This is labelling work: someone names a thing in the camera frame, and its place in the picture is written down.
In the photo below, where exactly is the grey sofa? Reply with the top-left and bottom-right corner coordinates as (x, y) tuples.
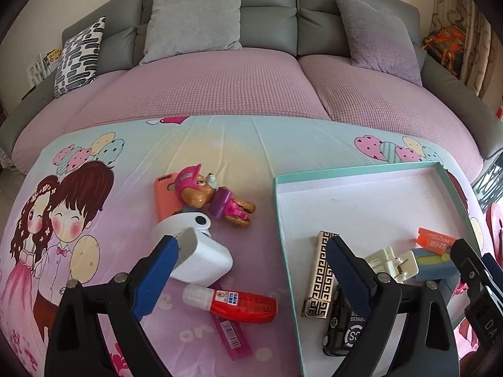
(0, 0), (503, 173)

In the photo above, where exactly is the white charger plug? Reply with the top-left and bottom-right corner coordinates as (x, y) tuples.
(173, 226), (233, 285)

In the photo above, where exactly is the black toy car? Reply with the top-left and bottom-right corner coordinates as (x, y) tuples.
(322, 287), (368, 357)

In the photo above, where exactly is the red bottle with white cap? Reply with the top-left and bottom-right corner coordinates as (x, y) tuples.
(182, 284), (278, 323)

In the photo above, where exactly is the orange bag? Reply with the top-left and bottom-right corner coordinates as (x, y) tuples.
(422, 25), (466, 77)

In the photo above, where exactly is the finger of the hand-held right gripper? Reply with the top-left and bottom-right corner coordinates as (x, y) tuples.
(481, 252), (503, 303)
(450, 239), (503, 362)

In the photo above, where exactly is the black white patterned pillow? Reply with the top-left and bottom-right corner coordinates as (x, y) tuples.
(54, 16), (106, 99)

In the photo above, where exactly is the grey purple pillow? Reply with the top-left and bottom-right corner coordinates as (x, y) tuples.
(332, 0), (423, 88)

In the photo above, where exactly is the printed cartoon blanket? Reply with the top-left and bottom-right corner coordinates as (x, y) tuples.
(0, 115), (503, 377)

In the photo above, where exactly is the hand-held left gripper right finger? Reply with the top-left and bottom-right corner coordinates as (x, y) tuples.
(326, 236), (460, 377)

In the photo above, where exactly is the brown toy pup pink outfit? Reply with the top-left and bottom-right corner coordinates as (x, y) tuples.
(175, 164), (256, 228)

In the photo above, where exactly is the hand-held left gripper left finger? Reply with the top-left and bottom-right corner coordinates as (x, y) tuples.
(44, 235), (180, 377)

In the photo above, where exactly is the blue yellow eraser tube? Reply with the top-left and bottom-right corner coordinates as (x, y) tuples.
(411, 247), (462, 283)

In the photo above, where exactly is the white hair claw clip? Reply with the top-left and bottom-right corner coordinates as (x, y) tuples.
(363, 247), (419, 282)

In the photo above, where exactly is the orange-pink phone case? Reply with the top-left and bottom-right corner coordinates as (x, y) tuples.
(154, 174), (185, 224)

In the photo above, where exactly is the patterned beige curtain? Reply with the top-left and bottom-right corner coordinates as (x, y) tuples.
(426, 0), (503, 103)

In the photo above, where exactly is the white lace cloth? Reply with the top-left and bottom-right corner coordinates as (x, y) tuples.
(0, 141), (16, 171)

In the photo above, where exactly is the orange toy knife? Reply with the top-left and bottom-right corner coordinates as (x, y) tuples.
(416, 227), (458, 250)

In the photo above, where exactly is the gold patterned lighter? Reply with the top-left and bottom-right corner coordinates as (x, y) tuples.
(302, 231), (342, 318)

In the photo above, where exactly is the teal cardboard box lid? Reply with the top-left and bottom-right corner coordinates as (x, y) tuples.
(273, 161), (478, 377)

